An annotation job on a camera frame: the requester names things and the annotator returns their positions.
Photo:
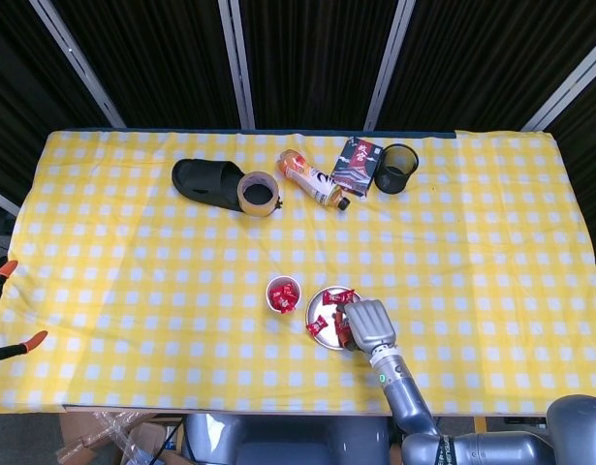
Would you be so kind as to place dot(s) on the white metal frame post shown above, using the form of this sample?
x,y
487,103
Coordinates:
x,y
78,63
389,63
238,63
2,201
569,90

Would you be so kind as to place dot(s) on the clear packing tape roll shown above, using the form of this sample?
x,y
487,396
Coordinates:
x,y
256,211

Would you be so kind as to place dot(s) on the round silver metal plate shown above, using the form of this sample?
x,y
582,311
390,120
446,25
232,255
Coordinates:
x,y
322,302

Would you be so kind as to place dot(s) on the dark box with red print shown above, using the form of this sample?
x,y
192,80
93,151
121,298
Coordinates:
x,y
355,164

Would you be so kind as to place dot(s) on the black pleated curtain panel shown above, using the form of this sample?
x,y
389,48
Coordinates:
x,y
472,63
16,97
588,145
157,63
312,63

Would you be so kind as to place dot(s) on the brown cardboard box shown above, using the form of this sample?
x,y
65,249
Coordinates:
x,y
74,426

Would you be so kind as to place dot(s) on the yellow table leg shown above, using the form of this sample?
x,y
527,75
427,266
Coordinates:
x,y
480,424

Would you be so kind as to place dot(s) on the black rubber slipper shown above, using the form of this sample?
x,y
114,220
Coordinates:
x,y
200,179

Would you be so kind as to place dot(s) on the yellow white checked tablecloth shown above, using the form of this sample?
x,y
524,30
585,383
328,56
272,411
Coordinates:
x,y
181,290

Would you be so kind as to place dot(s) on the orange drink plastic bottle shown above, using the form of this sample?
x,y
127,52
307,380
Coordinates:
x,y
307,176

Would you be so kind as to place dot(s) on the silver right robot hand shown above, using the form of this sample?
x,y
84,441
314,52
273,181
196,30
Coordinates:
x,y
370,324

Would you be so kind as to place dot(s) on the clear plastic wrap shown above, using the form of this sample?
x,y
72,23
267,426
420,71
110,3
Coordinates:
x,y
113,426

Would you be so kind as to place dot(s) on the white paper cup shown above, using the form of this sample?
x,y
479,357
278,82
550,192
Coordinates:
x,y
271,310

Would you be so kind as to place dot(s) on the grey robot torso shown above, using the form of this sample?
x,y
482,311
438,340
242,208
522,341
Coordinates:
x,y
288,441

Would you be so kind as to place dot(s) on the black mesh pen holder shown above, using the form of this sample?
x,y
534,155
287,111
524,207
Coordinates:
x,y
385,181

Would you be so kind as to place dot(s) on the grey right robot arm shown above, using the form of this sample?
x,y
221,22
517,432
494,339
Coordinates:
x,y
404,392

